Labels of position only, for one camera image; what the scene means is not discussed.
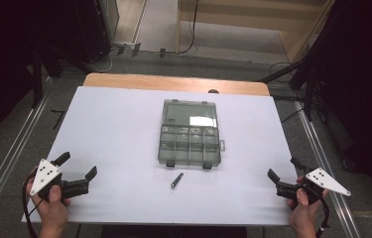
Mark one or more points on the dark round knob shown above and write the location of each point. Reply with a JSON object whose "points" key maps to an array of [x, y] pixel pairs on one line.
{"points": [[213, 91]]}

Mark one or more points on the small dark metal bit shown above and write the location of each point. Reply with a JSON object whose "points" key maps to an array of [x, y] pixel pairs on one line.
{"points": [[177, 180]]}

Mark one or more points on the light wooden furniture frame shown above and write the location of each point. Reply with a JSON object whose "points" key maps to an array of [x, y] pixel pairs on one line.
{"points": [[239, 16]]}

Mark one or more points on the black metal stand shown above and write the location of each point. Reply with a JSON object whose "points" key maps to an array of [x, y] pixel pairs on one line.
{"points": [[37, 76]]}

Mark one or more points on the black plug adapter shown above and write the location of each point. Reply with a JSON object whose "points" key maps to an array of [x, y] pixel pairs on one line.
{"points": [[121, 49], [136, 49]]}

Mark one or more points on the black cabinet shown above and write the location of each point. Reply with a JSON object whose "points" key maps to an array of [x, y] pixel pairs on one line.
{"points": [[97, 26]]}

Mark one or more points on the black tripod stand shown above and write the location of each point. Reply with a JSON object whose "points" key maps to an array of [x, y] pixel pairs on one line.
{"points": [[306, 72]]}

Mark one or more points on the clear grey compartment storage box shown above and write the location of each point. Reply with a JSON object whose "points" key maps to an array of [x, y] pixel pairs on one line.
{"points": [[189, 134]]}

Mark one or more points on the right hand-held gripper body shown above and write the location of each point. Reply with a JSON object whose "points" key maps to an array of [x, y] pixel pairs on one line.
{"points": [[323, 181]]}

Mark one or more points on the small black plug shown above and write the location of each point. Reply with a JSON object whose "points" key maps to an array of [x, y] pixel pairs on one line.
{"points": [[162, 53]]}

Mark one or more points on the person's left hand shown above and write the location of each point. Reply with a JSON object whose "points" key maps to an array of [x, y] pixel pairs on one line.
{"points": [[52, 209]]}

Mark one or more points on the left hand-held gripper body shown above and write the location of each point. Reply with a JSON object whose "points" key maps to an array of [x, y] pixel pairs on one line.
{"points": [[45, 174]]}

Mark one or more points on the aluminium floor rail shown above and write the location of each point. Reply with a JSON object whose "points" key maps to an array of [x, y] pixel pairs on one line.
{"points": [[325, 158], [6, 158]]}

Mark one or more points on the black angle bracket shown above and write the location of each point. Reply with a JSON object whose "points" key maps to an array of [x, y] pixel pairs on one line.
{"points": [[58, 119]]}

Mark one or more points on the person's right hand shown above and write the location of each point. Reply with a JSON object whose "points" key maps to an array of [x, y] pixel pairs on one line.
{"points": [[302, 214]]}

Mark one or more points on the white table cover board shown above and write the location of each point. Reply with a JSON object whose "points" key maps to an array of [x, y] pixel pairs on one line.
{"points": [[120, 142]]}

